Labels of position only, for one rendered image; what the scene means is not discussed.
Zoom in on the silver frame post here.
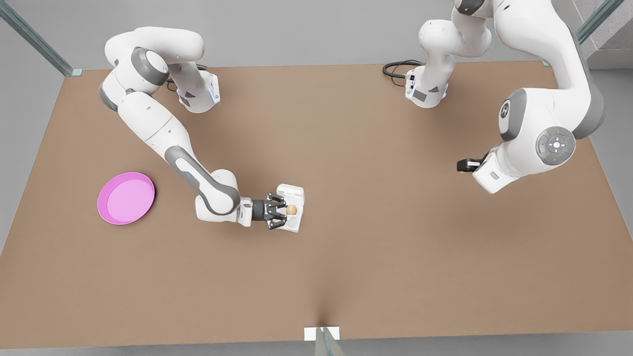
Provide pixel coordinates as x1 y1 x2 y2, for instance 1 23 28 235
574 0 627 46
304 326 343 356
0 0 83 78

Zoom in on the black cable loop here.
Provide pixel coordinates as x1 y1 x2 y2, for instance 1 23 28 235
382 60 424 88
166 63 209 93

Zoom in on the white egg box lid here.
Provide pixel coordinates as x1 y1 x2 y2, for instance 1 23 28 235
276 183 305 200

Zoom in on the white egg box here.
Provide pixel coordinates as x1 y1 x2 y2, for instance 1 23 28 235
273 196 304 233

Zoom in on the pink round plate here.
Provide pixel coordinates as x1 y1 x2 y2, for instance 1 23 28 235
97 172 156 226

